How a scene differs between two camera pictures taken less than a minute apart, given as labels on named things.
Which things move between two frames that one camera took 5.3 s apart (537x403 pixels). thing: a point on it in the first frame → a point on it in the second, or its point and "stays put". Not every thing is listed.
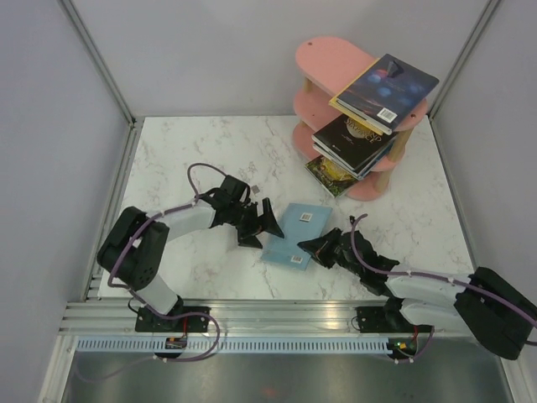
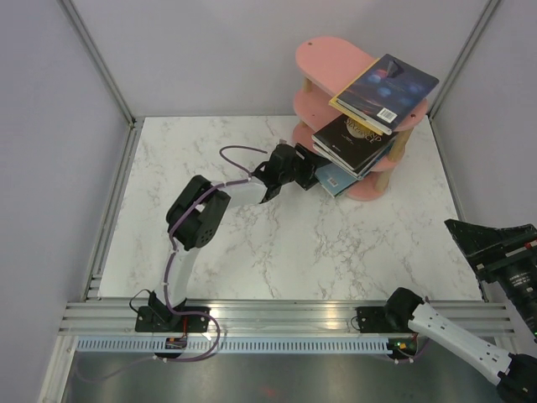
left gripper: x=247 y=237 → x=310 y=156
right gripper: x=320 y=247 → x=481 y=243
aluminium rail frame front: x=84 y=317 stays put
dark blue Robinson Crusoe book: x=387 y=92 stays put
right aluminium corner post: x=482 y=20 stays put
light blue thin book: x=299 y=223 → x=335 y=180
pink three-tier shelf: x=324 y=67 stays put
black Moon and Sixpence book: x=351 y=140 stays put
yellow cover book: x=351 y=114 stays put
